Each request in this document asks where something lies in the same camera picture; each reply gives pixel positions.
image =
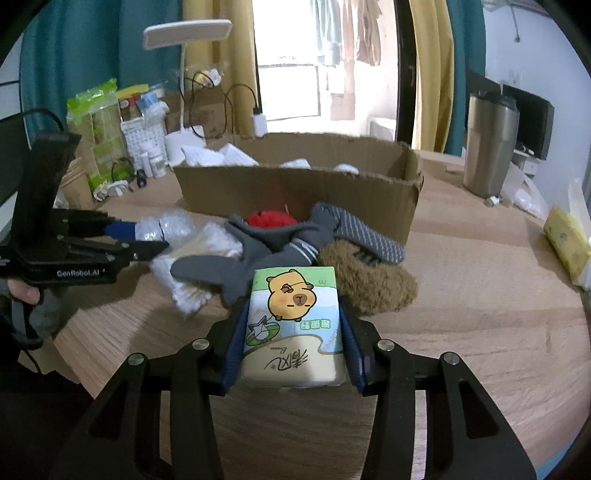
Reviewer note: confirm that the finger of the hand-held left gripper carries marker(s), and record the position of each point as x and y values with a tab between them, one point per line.
147	251
121	230

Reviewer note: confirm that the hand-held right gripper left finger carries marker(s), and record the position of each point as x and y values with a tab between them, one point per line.
233	360

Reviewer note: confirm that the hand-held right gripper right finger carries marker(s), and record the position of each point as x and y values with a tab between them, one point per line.
352	362

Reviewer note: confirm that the clear bag of cotton pads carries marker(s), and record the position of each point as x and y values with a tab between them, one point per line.
171	225

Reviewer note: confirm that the clear pack of cotton swabs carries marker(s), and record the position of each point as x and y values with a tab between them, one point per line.
210	240

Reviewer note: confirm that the green cartoon tissue pack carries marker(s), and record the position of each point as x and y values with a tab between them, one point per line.
291	323

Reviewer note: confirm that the brown plush toy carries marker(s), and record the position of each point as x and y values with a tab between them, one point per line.
374	286

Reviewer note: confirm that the plain grey sock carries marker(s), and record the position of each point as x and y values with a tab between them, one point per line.
240	272

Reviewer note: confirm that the red knit ball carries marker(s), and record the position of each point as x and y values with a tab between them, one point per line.
270	219

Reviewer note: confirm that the grey patterned sock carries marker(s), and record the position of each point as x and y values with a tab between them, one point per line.
364	235

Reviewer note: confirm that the brown cardboard box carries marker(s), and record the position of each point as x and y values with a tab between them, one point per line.
300	196

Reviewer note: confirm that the person's left hand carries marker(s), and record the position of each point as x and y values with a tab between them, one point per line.
21	291

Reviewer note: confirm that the stack of brown paper cups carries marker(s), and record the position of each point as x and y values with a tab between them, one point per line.
76	184

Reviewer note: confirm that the green pack of paper cups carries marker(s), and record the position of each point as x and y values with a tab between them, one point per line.
99	129

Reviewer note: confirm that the white plastic basket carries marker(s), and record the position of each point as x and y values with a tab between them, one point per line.
143	136

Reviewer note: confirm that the white sock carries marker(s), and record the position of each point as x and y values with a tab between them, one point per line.
295	163
346	168
207	156

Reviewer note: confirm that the yellow green sponge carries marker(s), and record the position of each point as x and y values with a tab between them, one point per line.
131	91

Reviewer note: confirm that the blue and white bag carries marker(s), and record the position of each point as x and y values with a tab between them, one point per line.
152	104

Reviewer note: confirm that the tall brown cardboard carton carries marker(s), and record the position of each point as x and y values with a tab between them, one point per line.
207	110

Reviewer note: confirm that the teal curtain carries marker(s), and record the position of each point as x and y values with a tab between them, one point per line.
92	41
464	69

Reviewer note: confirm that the white charger plug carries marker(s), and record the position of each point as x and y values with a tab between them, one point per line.
258	122

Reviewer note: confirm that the yellow curtain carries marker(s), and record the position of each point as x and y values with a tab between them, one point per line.
212	69
431	69

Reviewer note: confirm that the white desk lamp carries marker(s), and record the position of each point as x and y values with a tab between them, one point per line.
184	34

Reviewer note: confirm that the outdoor air conditioner unit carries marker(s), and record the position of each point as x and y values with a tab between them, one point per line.
381	127

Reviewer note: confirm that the clear plastic bag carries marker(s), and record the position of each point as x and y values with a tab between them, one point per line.
524	191

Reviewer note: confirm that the yellow tissue pack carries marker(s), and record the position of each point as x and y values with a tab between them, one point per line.
568	242

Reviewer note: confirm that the stainless steel tumbler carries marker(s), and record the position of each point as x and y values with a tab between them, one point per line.
489	143

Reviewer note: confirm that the teal hanging shirt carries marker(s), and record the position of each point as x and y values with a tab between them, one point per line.
328	32

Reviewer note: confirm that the black computer monitor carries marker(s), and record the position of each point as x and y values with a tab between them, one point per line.
531	115

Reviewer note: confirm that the beige hanging shirt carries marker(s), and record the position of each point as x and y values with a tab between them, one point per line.
367	32

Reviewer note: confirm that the black door frame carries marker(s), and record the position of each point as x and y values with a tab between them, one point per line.
402	69

